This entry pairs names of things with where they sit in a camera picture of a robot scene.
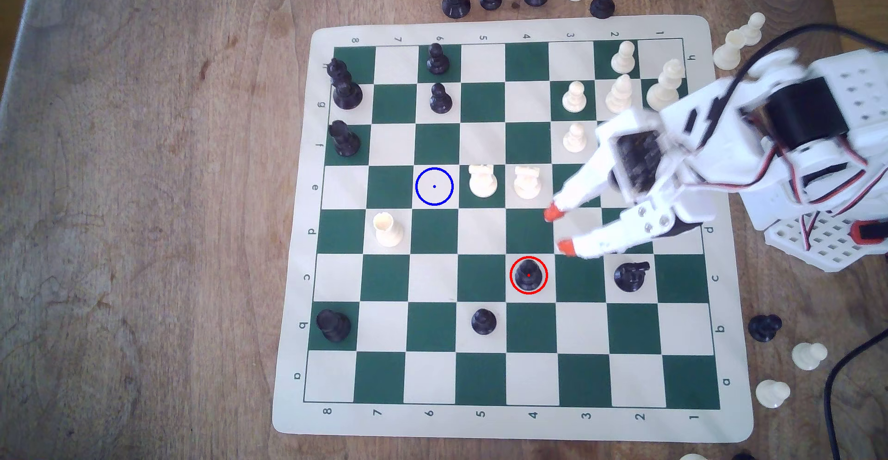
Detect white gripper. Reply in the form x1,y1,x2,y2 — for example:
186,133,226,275
543,65,765,260

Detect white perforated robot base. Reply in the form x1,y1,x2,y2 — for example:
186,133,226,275
763,209,888,274

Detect green and cream chess mat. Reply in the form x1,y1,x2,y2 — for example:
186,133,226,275
272,15,755,444

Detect white rook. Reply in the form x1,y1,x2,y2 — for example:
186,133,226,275
468,164,499,199
372,212,405,248

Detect red black base part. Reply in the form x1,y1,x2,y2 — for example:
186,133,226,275
852,219,888,245

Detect black rook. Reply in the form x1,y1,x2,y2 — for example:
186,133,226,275
315,309,352,343

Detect black camera circuit board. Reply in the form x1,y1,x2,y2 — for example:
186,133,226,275
614,130,663,194

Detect red black white servo wires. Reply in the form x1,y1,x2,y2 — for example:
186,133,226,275
687,134,888,253

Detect black camera cable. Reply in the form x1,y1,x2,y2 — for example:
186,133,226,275
732,25,888,97

